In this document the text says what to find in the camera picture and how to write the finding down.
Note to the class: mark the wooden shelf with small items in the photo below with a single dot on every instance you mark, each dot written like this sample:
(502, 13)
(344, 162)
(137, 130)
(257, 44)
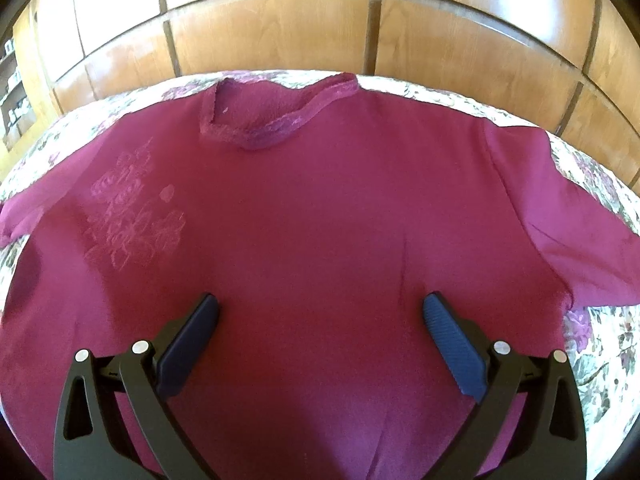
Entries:
(12, 105)

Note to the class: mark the wooden panelled wardrobe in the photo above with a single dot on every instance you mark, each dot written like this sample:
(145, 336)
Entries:
(300, 35)

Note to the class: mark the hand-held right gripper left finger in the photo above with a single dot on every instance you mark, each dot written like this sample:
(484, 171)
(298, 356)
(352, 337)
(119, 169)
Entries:
(187, 345)

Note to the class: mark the maroon shirt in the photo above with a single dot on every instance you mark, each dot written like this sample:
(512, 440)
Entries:
(320, 210)

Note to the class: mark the floral bedspread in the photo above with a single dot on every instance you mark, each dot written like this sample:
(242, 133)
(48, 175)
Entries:
(600, 360)

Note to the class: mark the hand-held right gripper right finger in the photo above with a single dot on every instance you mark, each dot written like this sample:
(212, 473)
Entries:
(450, 350)

